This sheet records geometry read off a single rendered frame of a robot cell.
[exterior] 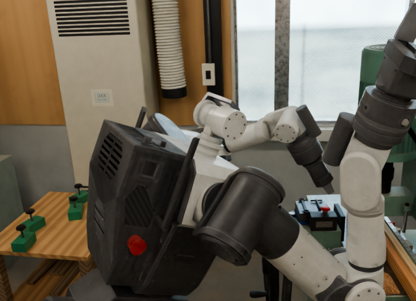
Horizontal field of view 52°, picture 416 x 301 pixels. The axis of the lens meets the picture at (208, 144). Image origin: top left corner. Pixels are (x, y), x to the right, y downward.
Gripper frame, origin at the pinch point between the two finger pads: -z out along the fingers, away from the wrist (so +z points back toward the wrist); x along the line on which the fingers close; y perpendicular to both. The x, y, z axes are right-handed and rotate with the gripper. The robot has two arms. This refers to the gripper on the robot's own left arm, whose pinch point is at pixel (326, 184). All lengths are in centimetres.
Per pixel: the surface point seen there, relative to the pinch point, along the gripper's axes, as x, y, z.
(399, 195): 2.1, 17.0, -13.3
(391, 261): 14.1, 4.9, -23.7
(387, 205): 2.5, 12.5, -14.5
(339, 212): -1.7, -1.0, -11.6
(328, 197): -30.6, -2.5, -21.7
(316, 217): 3.1, -7.6, -6.3
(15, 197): -138, -185, 27
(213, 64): -134, -23, 32
